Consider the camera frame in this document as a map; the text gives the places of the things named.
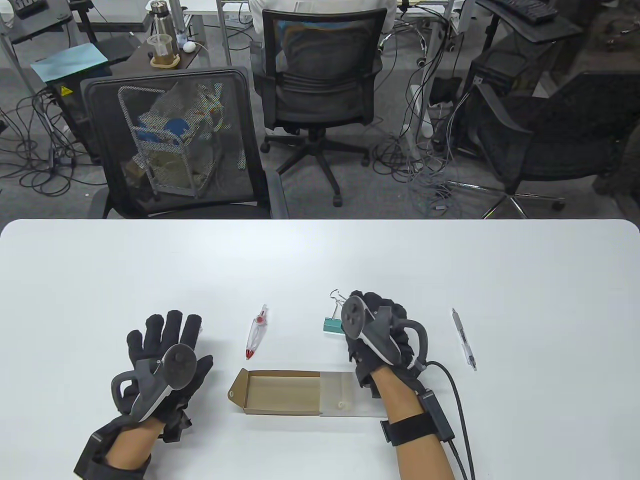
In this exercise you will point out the black cabinet yellow label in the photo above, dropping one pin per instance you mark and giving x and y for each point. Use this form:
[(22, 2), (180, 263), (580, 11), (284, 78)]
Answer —
[(75, 110)]

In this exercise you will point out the teal paper folder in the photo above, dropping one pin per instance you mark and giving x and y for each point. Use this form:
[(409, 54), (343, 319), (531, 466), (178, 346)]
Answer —
[(70, 62)]

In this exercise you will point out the black keyboard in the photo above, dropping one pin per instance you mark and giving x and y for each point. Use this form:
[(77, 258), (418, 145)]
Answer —
[(525, 9)]

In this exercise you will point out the steel water bottle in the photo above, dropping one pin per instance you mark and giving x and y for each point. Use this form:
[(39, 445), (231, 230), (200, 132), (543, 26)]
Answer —
[(161, 22)]

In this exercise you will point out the person's right forearm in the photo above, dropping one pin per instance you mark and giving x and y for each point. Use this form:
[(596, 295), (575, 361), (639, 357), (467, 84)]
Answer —
[(400, 400)]

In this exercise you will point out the black swivel office chair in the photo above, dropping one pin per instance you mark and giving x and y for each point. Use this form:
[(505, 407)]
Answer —
[(320, 100)]

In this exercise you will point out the person's left forearm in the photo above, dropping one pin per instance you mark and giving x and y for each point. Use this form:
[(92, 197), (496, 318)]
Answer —
[(132, 442)]

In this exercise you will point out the black keyboard tray stand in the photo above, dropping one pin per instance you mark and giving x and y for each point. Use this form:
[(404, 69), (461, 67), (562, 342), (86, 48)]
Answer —
[(545, 30)]

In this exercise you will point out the white red-tipped correction pen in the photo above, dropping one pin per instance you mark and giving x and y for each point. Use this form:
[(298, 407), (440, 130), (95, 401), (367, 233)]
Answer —
[(255, 337)]

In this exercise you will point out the clear plastic cup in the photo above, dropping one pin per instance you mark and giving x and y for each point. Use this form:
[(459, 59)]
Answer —
[(161, 47)]

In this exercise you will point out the black chair chrome base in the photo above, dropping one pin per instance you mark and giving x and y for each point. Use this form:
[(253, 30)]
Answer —
[(560, 145)]

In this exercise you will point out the wooden cup coaster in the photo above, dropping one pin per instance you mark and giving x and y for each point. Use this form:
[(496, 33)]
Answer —
[(175, 61)]

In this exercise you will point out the person's right hand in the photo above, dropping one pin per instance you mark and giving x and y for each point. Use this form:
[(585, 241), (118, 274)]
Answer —
[(390, 302)]

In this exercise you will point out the cardboard sliding pencil box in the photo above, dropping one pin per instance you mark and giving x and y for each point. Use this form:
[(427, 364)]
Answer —
[(280, 392)]

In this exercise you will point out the grey tracking controller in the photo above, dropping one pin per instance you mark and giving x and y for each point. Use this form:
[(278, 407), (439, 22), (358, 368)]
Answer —
[(177, 365), (354, 317)]

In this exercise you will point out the person's left hand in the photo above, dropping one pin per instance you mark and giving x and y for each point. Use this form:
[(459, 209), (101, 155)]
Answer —
[(165, 340)]

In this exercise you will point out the dark brown desk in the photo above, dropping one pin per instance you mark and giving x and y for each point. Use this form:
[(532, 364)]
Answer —
[(192, 57)]

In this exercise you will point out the black computer tower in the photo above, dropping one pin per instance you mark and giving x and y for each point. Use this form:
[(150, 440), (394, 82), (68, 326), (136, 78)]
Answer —
[(505, 70)]

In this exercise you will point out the black equipment stand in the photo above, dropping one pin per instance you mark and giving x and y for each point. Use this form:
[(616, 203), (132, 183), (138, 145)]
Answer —
[(40, 22)]

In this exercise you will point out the green binder clip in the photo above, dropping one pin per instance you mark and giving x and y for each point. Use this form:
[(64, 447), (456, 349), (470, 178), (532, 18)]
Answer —
[(331, 326)]

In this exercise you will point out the white computer mouse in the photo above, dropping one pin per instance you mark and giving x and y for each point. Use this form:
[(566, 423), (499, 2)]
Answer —
[(189, 46)]

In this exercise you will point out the black mesh armless chair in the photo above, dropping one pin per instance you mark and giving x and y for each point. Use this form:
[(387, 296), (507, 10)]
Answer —
[(100, 125)]

